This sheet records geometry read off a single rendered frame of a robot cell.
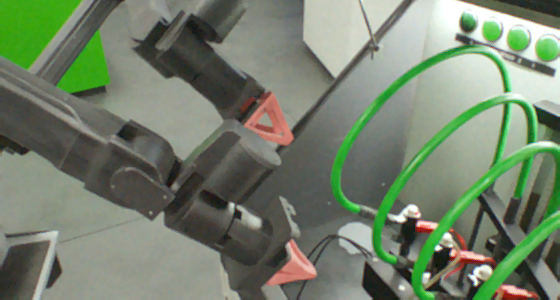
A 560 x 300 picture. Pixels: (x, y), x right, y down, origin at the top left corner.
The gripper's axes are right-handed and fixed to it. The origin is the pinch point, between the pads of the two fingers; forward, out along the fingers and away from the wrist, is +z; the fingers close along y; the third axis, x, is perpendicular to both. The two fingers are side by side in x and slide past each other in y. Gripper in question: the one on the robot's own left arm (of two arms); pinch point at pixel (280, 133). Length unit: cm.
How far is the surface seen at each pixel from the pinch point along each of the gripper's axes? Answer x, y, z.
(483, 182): -11.7, -15.7, 18.3
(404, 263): 3.1, -4.0, 28.8
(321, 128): -6.3, 35.4, 21.6
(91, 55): 56, 332, -32
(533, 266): -9.9, -7.7, 45.8
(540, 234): -10.4, -22.8, 22.5
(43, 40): 67, 318, -63
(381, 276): 8.9, 8.8, 39.1
